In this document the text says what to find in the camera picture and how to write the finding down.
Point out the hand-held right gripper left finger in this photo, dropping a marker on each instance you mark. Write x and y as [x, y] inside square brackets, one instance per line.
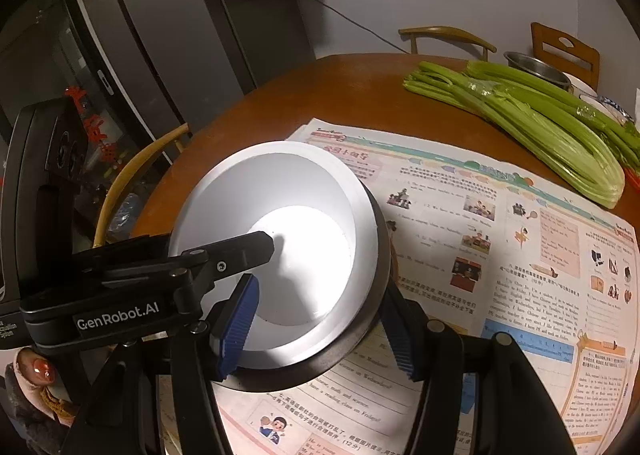
[240, 325]

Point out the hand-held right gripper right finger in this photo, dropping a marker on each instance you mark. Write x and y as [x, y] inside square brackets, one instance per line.
[400, 335]

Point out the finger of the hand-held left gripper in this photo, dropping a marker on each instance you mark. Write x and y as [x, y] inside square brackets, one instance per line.
[235, 252]

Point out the steel bowl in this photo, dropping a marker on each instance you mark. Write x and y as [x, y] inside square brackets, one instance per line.
[350, 352]

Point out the red and white paper bowl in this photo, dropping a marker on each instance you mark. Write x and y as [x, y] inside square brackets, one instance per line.
[300, 245]

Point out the person's left hand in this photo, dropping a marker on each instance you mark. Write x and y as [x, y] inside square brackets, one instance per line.
[25, 385]

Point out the red paper decoration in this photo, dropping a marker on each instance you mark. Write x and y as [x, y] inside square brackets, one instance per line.
[92, 127]

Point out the yellow bentwood chair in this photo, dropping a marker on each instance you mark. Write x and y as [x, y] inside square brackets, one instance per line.
[135, 160]
[440, 32]

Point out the printed newspaper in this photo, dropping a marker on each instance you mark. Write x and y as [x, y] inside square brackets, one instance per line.
[450, 185]

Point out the grey refrigerator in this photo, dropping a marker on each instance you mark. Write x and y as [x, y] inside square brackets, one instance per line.
[165, 35]

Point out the green celery bunch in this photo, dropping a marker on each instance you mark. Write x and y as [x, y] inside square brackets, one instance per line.
[550, 150]
[525, 80]

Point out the steel basin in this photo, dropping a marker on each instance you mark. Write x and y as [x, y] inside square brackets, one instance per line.
[535, 67]

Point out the blue patterned bowl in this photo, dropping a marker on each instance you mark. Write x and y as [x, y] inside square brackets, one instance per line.
[612, 107]

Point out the brown chair with cutout back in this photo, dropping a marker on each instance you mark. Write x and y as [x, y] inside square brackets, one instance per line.
[545, 42]

